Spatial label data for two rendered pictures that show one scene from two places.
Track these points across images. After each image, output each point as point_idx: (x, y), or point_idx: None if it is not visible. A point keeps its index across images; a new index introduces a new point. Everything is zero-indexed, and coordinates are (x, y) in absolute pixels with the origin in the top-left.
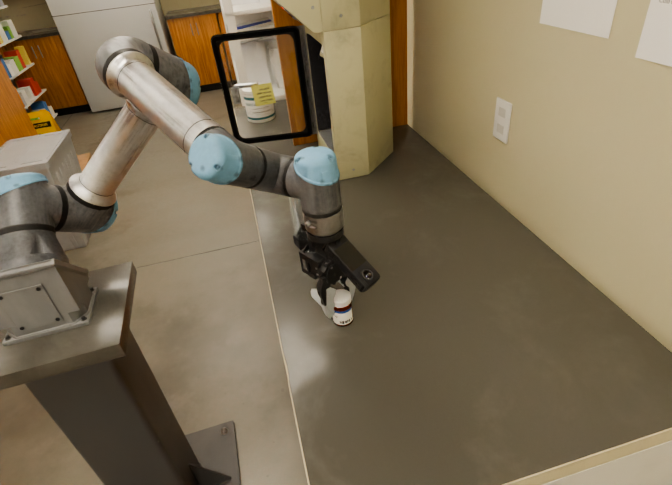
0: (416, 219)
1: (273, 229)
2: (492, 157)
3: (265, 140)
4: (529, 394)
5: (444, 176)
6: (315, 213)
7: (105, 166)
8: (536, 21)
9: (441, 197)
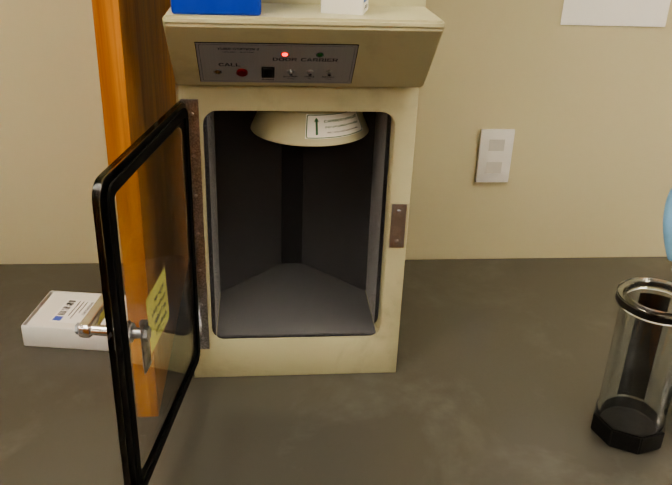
0: (557, 320)
1: (584, 482)
2: (471, 212)
3: (167, 435)
4: None
5: (427, 274)
6: None
7: None
8: (552, 23)
9: (494, 290)
